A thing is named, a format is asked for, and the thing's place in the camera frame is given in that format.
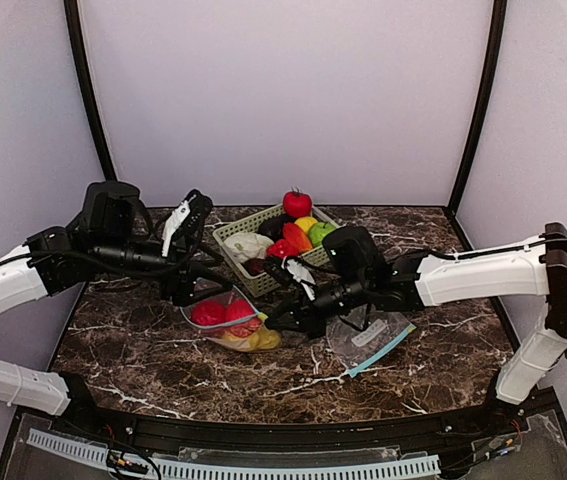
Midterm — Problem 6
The small clear zip bag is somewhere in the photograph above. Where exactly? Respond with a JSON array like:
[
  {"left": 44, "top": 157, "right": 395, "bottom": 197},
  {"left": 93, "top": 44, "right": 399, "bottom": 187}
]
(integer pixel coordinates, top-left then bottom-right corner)
[{"left": 326, "top": 304, "right": 416, "bottom": 378}]

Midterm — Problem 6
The yellow wrinkled banana-like fruit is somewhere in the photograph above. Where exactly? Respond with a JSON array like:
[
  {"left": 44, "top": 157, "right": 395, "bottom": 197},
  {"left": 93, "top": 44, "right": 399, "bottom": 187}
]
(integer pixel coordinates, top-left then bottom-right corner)
[{"left": 218, "top": 332, "right": 255, "bottom": 352}]

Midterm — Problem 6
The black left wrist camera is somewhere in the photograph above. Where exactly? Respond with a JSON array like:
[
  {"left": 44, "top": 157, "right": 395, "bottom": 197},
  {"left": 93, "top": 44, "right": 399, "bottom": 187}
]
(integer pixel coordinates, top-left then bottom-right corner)
[{"left": 161, "top": 189, "right": 213, "bottom": 258}]

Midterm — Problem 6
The yellow lemon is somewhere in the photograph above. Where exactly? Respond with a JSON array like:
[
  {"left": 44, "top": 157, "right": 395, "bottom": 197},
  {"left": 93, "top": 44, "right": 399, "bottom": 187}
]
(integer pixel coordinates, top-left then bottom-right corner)
[{"left": 247, "top": 326, "right": 281, "bottom": 352}]

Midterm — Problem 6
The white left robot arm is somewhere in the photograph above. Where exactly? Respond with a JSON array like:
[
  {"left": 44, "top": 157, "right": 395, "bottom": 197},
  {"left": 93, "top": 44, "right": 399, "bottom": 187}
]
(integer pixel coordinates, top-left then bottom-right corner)
[{"left": 0, "top": 180, "right": 233, "bottom": 419}]

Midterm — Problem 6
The orange pepper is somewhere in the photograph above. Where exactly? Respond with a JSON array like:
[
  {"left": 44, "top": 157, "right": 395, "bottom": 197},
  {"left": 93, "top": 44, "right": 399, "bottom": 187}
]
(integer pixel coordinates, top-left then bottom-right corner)
[{"left": 282, "top": 223, "right": 314, "bottom": 253}]

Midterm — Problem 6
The white slotted cable duct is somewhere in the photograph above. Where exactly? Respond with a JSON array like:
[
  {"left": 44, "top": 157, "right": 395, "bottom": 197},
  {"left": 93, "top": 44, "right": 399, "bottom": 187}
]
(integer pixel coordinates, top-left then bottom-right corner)
[{"left": 26, "top": 428, "right": 442, "bottom": 479}]

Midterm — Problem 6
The red apple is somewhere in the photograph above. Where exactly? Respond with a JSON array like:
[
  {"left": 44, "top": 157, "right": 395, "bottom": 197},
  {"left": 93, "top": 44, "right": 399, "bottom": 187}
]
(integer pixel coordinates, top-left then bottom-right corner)
[{"left": 230, "top": 316, "right": 262, "bottom": 338}]

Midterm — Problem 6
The large clear zip bag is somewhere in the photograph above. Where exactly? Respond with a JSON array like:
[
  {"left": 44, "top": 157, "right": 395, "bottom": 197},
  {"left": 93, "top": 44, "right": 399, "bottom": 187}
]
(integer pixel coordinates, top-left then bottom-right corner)
[{"left": 179, "top": 287, "right": 281, "bottom": 353}]

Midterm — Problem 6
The green apple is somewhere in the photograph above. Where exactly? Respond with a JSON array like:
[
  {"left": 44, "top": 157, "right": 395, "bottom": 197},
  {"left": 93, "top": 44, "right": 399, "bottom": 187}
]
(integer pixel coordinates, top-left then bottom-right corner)
[{"left": 307, "top": 222, "right": 337, "bottom": 248}]

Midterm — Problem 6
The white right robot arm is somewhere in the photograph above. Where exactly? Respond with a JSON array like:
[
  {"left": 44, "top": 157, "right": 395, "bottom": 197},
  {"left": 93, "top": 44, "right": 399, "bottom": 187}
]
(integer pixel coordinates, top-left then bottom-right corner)
[{"left": 266, "top": 223, "right": 567, "bottom": 405}]

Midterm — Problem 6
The small yellow fruit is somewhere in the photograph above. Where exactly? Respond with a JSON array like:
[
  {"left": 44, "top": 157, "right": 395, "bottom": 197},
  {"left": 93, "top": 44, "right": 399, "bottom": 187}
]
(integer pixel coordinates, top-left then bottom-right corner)
[{"left": 294, "top": 216, "right": 318, "bottom": 234}]

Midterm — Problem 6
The black table front rail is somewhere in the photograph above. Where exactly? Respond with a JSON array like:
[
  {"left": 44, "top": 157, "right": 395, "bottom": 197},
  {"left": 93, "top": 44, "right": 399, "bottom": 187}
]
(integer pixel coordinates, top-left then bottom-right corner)
[{"left": 52, "top": 394, "right": 564, "bottom": 456}]

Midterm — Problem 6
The white cabbage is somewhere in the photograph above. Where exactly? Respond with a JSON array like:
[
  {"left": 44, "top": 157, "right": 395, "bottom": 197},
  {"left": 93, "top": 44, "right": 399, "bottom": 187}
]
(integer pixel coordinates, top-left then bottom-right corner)
[{"left": 223, "top": 232, "right": 274, "bottom": 264}]

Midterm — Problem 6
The dark eggplant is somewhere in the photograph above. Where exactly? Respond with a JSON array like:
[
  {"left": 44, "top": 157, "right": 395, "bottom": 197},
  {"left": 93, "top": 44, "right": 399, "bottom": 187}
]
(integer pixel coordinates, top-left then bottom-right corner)
[{"left": 257, "top": 214, "right": 294, "bottom": 242}]

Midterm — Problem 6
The red bell pepper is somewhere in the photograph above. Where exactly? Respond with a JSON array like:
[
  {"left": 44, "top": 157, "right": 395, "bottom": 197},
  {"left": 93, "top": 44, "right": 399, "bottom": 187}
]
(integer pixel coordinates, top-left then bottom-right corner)
[{"left": 266, "top": 239, "right": 300, "bottom": 259}]

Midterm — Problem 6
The pink-red wrinkled fruit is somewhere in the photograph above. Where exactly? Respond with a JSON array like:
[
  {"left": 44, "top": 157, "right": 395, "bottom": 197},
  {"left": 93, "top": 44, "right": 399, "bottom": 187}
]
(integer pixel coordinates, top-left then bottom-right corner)
[{"left": 191, "top": 300, "right": 226, "bottom": 327}]

